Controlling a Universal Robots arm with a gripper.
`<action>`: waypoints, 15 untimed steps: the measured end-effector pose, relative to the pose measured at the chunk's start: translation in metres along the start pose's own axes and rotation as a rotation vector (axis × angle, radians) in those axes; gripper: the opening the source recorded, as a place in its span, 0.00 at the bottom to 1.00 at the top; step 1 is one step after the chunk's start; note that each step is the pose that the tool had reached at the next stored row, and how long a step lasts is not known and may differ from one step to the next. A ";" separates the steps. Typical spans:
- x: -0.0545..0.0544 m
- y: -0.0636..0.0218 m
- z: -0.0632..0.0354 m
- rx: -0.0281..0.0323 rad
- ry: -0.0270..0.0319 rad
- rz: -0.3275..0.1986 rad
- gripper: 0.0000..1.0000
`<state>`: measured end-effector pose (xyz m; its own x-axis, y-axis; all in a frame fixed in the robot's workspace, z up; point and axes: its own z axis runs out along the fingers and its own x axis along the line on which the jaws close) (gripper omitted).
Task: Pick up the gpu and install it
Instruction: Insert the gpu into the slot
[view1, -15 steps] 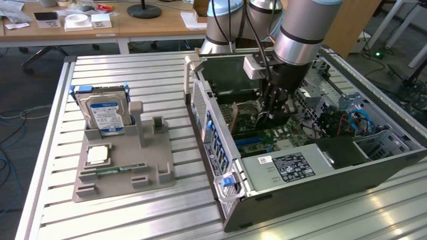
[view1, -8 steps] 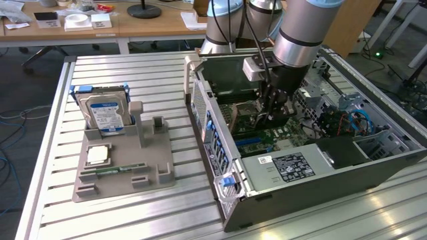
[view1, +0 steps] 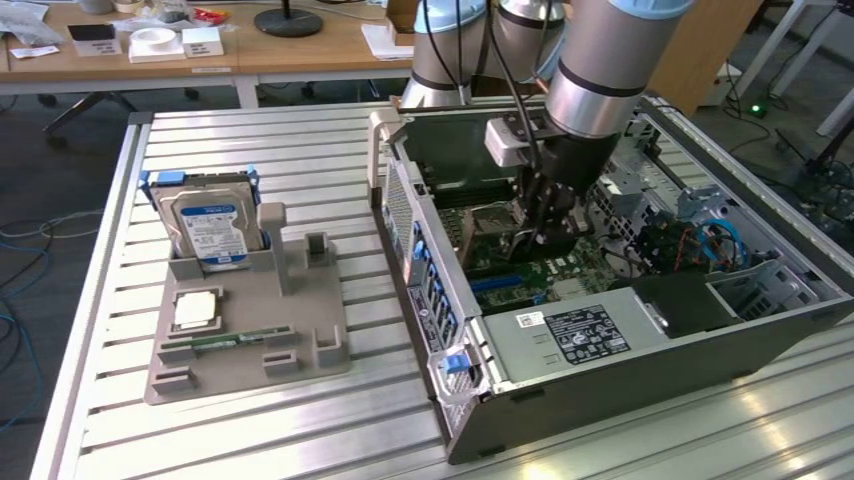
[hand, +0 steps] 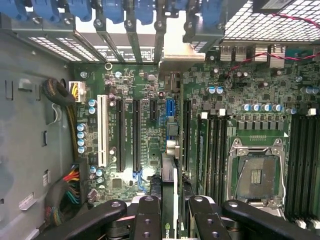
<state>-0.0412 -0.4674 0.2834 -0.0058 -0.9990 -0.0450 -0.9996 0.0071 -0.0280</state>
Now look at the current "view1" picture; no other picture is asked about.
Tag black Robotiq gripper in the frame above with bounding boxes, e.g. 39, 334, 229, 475
517, 130, 623, 236

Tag perforated metal drive cage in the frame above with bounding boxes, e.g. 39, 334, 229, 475
592, 147, 681, 226

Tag metal CPU socket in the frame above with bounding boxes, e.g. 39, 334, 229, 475
465, 202, 529, 246

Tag green motherboard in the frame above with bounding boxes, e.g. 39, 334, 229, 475
425, 174, 641, 316

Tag blue expansion slot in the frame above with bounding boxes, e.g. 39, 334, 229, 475
469, 274, 524, 293

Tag wooden cabinet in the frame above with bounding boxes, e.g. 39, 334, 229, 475
645, 0, 765, 114

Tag white paper stack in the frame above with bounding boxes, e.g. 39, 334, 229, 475
361, 22, 416, 62

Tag black tripod stand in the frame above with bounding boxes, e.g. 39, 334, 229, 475
776, 127, 854, 221

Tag metal disk bay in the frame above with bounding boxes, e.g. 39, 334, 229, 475
703, 257, 839, 324

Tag silver power supply unit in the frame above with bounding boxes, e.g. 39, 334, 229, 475
478, 287, 668, 394

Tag brown cardboard box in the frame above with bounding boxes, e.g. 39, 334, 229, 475
385, 0, 418, 36

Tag open grey PC case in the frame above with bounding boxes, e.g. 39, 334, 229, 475
368, 89, 854, 466

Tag grey plastic parts rack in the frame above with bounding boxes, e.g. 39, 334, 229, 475
142, 202, 354, 407

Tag black round lamp base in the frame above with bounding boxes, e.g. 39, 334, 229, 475
252, 0, 325, 39

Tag hard disk with blue caddy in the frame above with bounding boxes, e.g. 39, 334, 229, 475
137, 164, 262, 274

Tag small white box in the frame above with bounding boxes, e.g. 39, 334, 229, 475
180, 26, 224, 59

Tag silver CPU chip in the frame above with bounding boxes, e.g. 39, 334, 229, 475
172, 292, 218, 329

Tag flat white box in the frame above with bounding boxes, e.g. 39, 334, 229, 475
126, 39, 188, 65

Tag white tape roll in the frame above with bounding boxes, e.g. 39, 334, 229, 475
130, 27, 176, 51

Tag black office chair base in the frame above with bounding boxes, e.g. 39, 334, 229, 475
38, 87, 201, 149

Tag black and white box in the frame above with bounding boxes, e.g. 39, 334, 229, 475
65, 23, 124, 57

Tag grey plastic bag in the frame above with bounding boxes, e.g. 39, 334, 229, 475
0, 2, 65, 46

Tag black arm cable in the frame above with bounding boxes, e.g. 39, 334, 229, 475
488, 0, 539, 169

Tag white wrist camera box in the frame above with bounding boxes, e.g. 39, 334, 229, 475
484, 117, 536, 169

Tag red wire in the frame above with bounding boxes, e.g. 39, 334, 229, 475
669, 224, 708, 274

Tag blue wire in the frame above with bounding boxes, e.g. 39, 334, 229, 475
696, 218, 749, 274

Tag white table frame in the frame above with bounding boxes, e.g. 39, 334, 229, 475
729, 0, 854, 136

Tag grey floor cable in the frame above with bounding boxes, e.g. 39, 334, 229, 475
0, 209, 102, 239

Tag blue floor cable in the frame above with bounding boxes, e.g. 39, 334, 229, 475
0, 239, 49, 431

